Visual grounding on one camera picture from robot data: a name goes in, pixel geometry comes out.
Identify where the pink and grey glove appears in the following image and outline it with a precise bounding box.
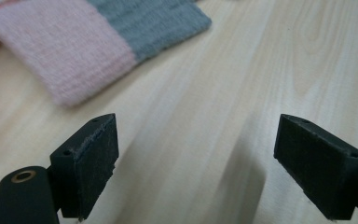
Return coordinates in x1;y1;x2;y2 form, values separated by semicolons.
0;0;213;108

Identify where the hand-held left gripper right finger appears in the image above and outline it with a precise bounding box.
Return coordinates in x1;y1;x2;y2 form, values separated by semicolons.
273;113;358;221

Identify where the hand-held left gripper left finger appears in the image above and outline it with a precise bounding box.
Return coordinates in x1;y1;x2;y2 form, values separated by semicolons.
49;113;120;221

